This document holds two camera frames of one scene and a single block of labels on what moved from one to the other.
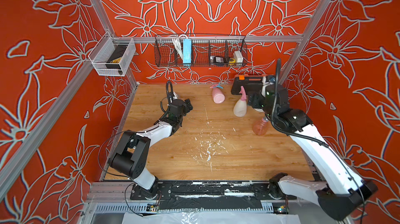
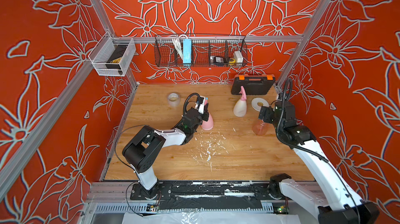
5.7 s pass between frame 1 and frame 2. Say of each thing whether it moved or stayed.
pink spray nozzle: stayed
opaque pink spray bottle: moved
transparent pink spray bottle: stayed
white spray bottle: stayed
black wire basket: stayed
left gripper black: moved
